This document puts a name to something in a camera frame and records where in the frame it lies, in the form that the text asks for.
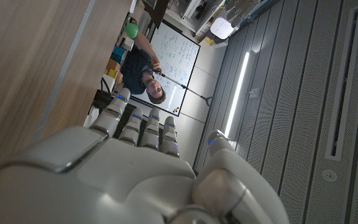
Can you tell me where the round ceiling sensor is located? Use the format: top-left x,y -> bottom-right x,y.
321,169 -> 338,183

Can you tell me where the white small box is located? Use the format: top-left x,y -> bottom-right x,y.
99,73 -> 116,93

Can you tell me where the blue cube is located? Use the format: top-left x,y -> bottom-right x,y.
109,45 -> 126,65

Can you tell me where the whiteboard with black frame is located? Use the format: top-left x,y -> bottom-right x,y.
129,20 -> 201,118

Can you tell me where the long grey pole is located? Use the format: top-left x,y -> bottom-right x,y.
160,73 -> 213,108

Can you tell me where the long ceiling vent slot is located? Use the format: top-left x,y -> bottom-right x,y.
324,2 -> 358,161

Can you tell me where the colourful stacking toy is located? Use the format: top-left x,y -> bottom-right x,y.
106,68 -> 124,85

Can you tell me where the long ceiling light strip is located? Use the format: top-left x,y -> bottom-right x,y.
224,51 -> 250,138

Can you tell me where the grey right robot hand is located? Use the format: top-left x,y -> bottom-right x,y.
0,88 -> 291,224

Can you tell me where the brown wooden block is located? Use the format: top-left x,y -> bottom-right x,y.
106,58 -> 121,72

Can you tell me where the seated person in dark shirt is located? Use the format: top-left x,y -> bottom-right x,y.
119,30 -> 167,105

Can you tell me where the white square ceiling device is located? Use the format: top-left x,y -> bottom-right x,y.
209,17 -> 234,40

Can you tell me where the small white cube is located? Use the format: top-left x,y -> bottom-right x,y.
121,36 -> 135,52

